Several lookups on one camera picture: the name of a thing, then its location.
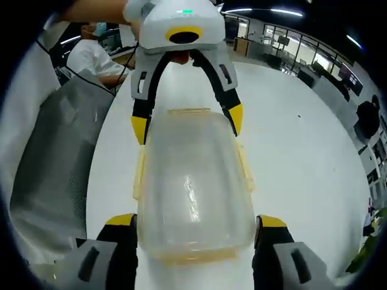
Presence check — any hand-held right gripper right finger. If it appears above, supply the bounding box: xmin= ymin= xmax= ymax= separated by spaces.
xmin=253 ymin=214 xmax=330 ymax=290

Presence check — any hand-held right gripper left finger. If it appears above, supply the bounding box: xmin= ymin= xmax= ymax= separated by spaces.
xmin=75 ymin=213 xmax=139 ymax=290

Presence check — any clear container with plastic buckle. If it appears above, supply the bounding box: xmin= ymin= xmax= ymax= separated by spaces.
xmin=132 ymin=107 xmax=255 ymax=267

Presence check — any person's left hand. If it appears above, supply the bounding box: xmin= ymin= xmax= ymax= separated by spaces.
xmin=129 ymin=21 xmax=143 ymax=46

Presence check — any black cabinet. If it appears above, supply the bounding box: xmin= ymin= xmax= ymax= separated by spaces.
xmin=298 ymin=68 xmax=316 ymax=89

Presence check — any short ceiling light strip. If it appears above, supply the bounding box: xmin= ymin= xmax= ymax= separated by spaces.
xmin=270 ymin=7 xmax=305 ymax=16

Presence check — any green potted plant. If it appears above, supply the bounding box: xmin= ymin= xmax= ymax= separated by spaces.
xmin=346 ymin=208 xmax=387 ymax=274

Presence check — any grey mesh chair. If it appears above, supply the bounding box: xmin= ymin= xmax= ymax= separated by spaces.
xmin=8 ymin=68 xmax=118 ymax=258

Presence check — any monitor with red screen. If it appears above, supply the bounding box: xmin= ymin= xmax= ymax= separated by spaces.
xmin=338 ymin=64 xmax=364 ymax=95

